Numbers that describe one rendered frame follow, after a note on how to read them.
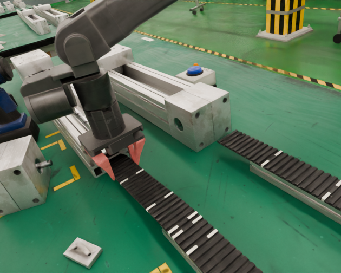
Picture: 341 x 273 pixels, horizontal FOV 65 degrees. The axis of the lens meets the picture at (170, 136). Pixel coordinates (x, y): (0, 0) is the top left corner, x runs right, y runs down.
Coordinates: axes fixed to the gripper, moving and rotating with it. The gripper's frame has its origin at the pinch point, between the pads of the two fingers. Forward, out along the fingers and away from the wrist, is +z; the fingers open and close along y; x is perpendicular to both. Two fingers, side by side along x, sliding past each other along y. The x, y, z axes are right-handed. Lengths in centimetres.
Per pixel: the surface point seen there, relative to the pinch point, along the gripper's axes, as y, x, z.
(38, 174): 13.7, -7.6, -3.0
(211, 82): -34.1, -11.6, -1.8
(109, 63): -16.2, -35.5, -9.3
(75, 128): 3.7, -10.3, -7.2
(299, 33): -306, -159, 77
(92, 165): 4.6, -3.9, -1.6
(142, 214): 2.7, 11.1, 1.4
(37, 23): -27, -194, -8
